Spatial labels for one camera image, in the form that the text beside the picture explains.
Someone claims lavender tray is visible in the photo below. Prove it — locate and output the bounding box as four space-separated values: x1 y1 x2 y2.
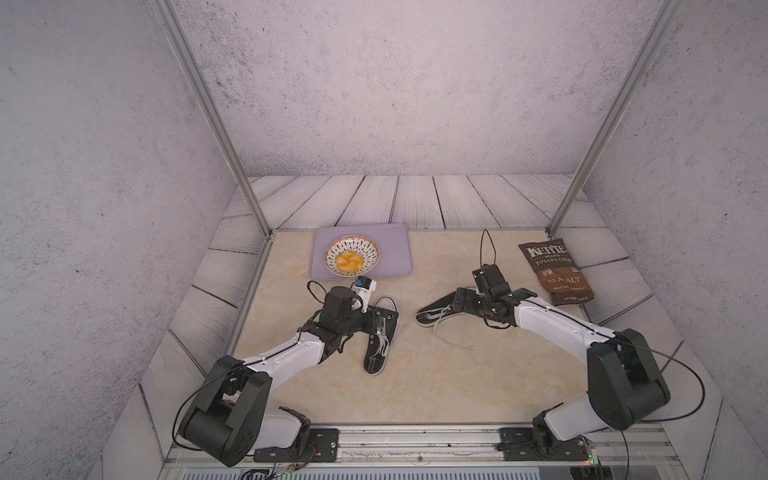
309 224 413 281

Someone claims right aluminium frame post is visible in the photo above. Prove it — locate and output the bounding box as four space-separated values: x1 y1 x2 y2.
546 0 685 238

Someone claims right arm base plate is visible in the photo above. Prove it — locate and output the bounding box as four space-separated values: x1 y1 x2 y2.
495 410 593 464

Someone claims aluminium front rail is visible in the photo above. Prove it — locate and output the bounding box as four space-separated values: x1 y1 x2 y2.
160 424 688 479

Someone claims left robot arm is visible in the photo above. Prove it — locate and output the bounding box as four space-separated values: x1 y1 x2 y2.
171 286 399 467

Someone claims black canvas sneaker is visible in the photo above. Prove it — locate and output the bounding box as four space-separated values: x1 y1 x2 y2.
363 296 399 376
415 292 472 350

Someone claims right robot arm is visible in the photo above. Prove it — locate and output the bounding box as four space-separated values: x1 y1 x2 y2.
449 265 671 442

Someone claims patterned ceramic bowl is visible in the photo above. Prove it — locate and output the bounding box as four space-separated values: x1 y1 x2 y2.
324 234 381 277

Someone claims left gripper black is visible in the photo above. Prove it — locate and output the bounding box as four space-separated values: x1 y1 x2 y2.
336 303 399 339

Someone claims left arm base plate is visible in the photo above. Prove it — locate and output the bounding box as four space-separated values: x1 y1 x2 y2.
252 427 340 464

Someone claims left aluminium frame post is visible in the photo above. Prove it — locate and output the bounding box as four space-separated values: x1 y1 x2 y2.
151 0 272 237

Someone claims yellow bread roll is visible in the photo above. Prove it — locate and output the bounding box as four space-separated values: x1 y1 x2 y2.
335 251 365 273

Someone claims aluminium frame post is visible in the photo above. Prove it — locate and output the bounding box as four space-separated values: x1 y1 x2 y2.
151 0 272 237
546 0 685 238

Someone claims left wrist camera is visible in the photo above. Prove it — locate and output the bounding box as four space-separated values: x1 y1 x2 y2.
351 275 377 313

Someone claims brown potato chips bag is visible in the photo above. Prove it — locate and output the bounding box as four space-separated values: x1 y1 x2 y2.
519 239 594 306

